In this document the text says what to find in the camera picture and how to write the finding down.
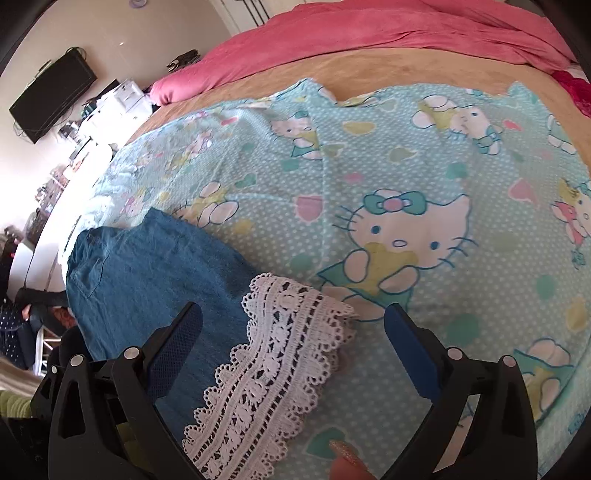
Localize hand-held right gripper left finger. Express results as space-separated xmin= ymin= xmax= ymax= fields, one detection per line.
xmin=47 ymin=302 xmax=206 ymax=480

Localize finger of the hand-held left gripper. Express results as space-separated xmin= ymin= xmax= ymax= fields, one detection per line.
xmin=30 ymin=360 xmax=70 ymax=418

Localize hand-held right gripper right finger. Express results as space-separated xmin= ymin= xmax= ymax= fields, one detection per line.
xmin=381 ymin=304 xmax=539 ymax=480

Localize blue denim pants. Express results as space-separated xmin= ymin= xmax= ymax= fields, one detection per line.
xmin=66 ymin=208 xmax=358 ymax=480

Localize person's right hand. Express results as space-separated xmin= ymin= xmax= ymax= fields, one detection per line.
xmin=329 ymin=440 xmax=380 ymax=480

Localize yellow-green garment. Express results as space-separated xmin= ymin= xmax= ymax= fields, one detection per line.
xmin=0 ymin=390 xmax=35 ymax=418

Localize dark polka-dot cloth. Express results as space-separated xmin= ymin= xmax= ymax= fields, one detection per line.
xmin=0 ymin=300 xmax=38 ymax=370

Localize light blue cartoon cat sheet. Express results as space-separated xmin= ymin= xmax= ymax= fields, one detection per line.
xmin=88 ymin=78 xmax=591 ymax=480

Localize white dresser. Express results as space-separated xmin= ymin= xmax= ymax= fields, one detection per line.
xmin=9 ymin=79 xmax=155 ymax=296

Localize white storage box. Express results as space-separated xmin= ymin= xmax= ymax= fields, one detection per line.
xmin=113 ymin=79 xmax=153 ymax=116

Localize black television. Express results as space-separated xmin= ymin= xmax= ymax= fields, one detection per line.
xmin=9 ymin=50 xmax=98 ymax=144

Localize pile of dark clothes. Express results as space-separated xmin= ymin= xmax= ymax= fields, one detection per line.
xmin=167 ymin=50 xmax=201 ymax=72

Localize tan bed blanket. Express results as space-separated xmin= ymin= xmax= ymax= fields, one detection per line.
xmin=127 ymin=46 xmax=591 ymax=148

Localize red floral pillow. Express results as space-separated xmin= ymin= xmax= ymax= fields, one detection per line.
xmin=549 ymin=62 xmax=591 ymax=118

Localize pink duvet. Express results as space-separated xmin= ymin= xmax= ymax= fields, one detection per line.
xmin=148 ymin=0 xmax=578 ymax=104

